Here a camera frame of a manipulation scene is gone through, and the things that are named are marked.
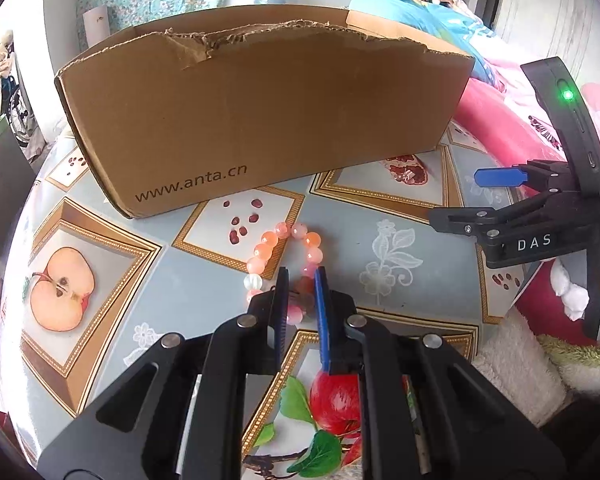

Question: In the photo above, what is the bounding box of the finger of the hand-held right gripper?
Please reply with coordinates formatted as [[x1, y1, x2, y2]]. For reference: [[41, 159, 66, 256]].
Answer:
[[427, 191, 583, 236], [473, 159, 576, 198]]

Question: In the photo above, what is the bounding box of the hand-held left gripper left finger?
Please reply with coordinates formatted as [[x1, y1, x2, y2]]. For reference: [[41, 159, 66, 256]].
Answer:
[[36, 266, 291, 480]]

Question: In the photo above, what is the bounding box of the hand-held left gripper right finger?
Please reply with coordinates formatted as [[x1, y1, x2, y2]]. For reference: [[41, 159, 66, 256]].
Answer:
[[315, 265, 567, 480]]

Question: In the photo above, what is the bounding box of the pink bead bracelet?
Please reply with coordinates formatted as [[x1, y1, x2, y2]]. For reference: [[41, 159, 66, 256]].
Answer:
[[243, 222, 326, 327]]

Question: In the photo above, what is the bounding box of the brown cardboard box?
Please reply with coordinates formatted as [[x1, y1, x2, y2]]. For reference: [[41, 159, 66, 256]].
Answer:
[[54, 4, 476, 220]]

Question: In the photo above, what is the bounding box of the fruit print tablecloth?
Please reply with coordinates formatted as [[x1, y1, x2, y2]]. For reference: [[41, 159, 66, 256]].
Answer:
[[0, 129, 547, 480]]

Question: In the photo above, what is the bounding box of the white green plush robe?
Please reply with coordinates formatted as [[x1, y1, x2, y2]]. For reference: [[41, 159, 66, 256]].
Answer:
[[474, 309, 600, 427]]

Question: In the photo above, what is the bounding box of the blue quilt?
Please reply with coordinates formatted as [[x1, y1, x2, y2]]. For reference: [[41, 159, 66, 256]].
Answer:
[[347, 0, 501, 92]]

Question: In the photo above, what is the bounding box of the dark board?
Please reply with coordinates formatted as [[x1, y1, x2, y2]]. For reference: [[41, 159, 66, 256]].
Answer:
[[0, 132, 37, 259]]

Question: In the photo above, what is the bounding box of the wheelchair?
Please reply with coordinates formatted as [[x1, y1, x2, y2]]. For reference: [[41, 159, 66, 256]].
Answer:
[[0, 74, 37, 147]]

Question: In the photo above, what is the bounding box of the white container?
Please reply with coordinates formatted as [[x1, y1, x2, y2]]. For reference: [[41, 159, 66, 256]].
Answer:
[[82, 5, 112, 52]]

